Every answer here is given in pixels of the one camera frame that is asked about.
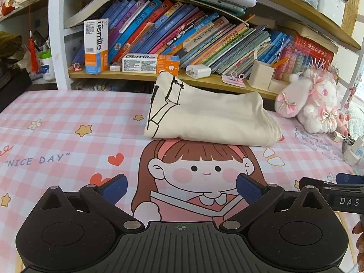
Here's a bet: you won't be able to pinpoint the person's right hand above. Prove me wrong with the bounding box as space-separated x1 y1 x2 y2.
352 220 364 263

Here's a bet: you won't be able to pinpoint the row of colourful books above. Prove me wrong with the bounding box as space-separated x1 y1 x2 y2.
64 0 339 76

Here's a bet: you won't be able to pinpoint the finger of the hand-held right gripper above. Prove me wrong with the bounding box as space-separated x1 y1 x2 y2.
298 177 364 214
336 173 364 185

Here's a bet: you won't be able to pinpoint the tall white orange box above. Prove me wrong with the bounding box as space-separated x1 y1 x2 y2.
84 18 109 74

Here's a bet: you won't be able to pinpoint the brown cloth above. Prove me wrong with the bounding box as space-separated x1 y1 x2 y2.
0 31 23 69

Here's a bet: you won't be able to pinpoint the pink checked printed mat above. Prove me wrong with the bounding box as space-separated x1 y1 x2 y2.
0 89 364 273

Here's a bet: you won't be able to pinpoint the pink white plush rabbit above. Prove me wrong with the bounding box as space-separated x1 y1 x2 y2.
274 60 350 135

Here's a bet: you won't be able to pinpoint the small cream box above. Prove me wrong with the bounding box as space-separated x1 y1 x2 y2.
268 79 288 93

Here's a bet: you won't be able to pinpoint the cream pen holder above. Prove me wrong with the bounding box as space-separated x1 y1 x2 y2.
247 60 275 90

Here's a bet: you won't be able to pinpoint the white power adapter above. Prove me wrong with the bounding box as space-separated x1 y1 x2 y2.
343 137 364 167

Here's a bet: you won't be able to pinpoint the pink ring clips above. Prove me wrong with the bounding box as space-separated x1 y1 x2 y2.
222 72 246 87

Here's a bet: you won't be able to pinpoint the white charger plug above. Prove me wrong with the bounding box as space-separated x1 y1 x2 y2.
186 64 211 79

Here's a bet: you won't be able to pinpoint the wooden bookshelf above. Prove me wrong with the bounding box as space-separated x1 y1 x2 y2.
48 0 361 100

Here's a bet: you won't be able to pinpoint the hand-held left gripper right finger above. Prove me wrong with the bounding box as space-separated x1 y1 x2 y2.
219 173 333 230

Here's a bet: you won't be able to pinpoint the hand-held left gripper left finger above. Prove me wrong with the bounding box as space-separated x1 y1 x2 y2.
40 173 144 231

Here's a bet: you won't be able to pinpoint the white plastic bottle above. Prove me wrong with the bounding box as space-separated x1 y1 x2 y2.
38 50 55 81

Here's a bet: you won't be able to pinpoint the cream t-shirt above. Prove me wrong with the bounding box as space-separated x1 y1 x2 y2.
143 71 282 147

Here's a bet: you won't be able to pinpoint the flat white orange box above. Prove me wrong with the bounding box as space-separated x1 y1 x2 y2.
122 53 180 73

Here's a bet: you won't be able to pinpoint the red tassel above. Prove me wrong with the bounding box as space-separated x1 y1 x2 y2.
28 3 40 73

